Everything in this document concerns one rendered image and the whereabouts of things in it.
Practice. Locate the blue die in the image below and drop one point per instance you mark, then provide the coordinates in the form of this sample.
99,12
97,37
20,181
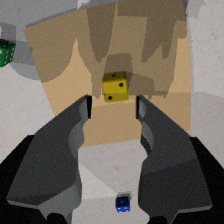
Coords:
122,204

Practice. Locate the green die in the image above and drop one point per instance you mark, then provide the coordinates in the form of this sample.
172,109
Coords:
6,52

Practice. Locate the yellow die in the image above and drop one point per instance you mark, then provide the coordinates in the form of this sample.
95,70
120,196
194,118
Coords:
115,87

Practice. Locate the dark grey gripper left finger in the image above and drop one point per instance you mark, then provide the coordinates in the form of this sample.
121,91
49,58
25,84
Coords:
41,176

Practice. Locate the tan flat mat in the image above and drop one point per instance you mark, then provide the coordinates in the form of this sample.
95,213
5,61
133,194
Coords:
145,38

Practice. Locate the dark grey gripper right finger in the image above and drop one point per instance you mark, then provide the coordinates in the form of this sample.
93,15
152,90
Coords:
180,179

